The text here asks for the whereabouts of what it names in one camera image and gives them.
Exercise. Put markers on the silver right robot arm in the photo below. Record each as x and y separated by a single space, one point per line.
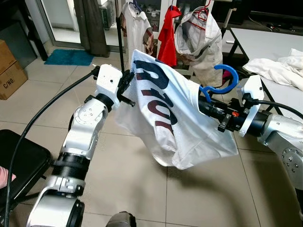
284 137

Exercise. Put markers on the black clothes rack silver rod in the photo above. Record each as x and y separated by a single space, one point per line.
120 33

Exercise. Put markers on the person in pink clothing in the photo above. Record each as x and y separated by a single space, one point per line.
4 176

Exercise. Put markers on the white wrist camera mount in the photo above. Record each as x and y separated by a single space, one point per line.
253 87
110 80

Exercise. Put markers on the beige jacket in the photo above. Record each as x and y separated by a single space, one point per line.
203 52

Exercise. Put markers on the grey curtain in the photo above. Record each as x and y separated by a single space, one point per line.
92 28

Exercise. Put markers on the teal floor mat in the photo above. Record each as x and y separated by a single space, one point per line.
68 57

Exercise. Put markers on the white polo shirt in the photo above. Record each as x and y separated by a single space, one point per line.
135 28

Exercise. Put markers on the cardboard box printed C/NO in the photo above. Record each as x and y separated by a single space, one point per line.
12 82

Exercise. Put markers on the crumpled white garment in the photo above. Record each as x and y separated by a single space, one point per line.
293 59

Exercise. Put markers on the red polo shirt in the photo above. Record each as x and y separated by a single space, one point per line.
168 42

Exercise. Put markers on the blue plastic hanger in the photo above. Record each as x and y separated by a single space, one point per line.
235 78

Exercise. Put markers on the large cream white garment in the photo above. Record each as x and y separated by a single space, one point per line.
270 71

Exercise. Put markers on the grey panel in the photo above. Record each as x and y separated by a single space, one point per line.
19 45

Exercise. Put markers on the black desk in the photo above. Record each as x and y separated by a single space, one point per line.
9 12

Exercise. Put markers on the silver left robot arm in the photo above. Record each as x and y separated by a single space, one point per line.
78 142

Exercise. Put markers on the glass balcony door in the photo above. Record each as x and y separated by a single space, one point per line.
64 19

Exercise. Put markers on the red plastic hanger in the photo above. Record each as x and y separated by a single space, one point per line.
206 8

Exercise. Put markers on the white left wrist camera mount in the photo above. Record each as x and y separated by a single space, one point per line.
110 80

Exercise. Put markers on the grey robot foot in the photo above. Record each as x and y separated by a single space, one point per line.
120 221

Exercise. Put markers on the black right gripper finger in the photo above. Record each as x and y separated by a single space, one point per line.
214 115
210 104

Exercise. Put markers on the white table black legs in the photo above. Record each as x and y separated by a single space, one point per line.
265 45

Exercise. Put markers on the white shirt with black letters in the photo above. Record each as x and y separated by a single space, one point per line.
189 137

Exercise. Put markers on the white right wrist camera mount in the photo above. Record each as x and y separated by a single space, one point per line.
253 87

